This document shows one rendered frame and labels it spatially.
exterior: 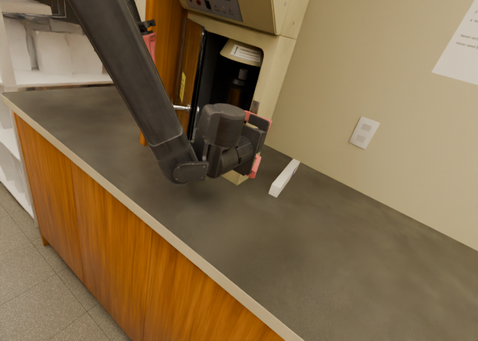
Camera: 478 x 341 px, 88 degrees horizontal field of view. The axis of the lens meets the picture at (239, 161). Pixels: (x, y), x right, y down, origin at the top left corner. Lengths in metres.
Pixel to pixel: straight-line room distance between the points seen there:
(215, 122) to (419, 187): 0.90
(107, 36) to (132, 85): 0.06
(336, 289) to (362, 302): 0.06
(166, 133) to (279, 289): 0.42
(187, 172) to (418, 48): 0.88
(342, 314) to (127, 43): 0.63
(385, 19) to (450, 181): 0.60
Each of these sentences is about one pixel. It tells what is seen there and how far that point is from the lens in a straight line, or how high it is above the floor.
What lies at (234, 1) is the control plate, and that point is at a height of 1.45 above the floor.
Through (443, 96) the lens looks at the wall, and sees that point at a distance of 1.07.
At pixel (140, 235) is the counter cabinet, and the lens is 0.85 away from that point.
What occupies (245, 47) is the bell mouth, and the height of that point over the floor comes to 1.36.
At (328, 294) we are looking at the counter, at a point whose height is 0.94.
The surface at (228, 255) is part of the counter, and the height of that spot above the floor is 0.94.
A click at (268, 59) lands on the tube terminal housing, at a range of 0.71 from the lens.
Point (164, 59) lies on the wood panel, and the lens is 0.92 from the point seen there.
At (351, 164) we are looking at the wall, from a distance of 1.13.
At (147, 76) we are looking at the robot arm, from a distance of 0.34.
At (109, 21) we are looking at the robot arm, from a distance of 0.33.
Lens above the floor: 1.42
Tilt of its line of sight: 29 degrees down
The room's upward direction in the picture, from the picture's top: 16 degrees clockwise
